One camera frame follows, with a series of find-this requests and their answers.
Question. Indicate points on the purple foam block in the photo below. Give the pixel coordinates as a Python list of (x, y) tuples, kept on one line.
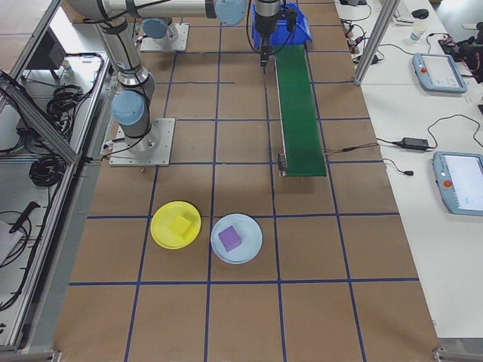
[(229, 238)]

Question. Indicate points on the yellow foam block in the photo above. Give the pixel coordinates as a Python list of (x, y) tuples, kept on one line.
[(180, 225)]

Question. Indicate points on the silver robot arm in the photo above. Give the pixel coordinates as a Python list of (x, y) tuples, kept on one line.
[(154, 27), (124, 56)]

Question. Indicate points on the light blue plastic plate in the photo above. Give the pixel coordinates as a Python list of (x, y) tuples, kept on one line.
[(249, 234)]

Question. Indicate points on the yellow plastic plate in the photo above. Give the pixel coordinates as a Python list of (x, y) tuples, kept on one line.
[(162, 230)]

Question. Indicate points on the blue plastic storage bin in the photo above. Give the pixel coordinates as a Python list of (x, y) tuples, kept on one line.
[(302, 32)]

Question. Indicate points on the small circuit board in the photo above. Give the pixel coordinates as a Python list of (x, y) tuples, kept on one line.
[(348, 27), (357, 44)]

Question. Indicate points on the green conveyor belt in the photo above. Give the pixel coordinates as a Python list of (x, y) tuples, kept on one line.
[(302, 132)]

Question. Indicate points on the black power adapter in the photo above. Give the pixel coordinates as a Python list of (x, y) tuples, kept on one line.
[(378, 58), (414, 143)]

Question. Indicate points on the white keyboard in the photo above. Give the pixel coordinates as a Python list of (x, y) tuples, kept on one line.
[(403, 13)]

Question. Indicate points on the white paper cup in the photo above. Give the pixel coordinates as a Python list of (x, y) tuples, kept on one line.
[(417, 34)]

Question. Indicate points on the black computer mouse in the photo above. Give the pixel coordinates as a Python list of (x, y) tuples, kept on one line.
[(420, 13)]

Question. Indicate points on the blue grey teach pendant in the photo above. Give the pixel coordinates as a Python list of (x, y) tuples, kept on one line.
[(439, 73), (464, 184)]

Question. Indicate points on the small white bottle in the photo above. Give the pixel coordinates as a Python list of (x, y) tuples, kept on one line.
[(68, 69)]

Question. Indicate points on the black electronics device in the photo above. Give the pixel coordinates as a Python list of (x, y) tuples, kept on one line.
[(468, 53)]

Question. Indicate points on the black monitor box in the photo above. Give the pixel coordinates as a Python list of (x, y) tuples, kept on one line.
[(47, 53)]

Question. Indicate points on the white desk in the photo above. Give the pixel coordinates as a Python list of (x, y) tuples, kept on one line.
[(415, 226)]

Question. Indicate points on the white paper sheet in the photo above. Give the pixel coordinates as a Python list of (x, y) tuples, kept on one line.
[(7, 241)]

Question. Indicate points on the white square base plate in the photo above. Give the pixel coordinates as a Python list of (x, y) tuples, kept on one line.
[(162, 151), (181, 41)]

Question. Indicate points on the aluminium profile post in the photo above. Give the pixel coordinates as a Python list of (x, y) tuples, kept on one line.
[(371, 45)]

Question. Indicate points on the V-shaped metal bar frame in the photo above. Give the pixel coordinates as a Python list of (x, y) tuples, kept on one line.
[(41, 120)]

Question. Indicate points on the aluminium profile rail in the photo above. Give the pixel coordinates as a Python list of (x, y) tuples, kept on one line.
[(458, 354), (30, 355)]

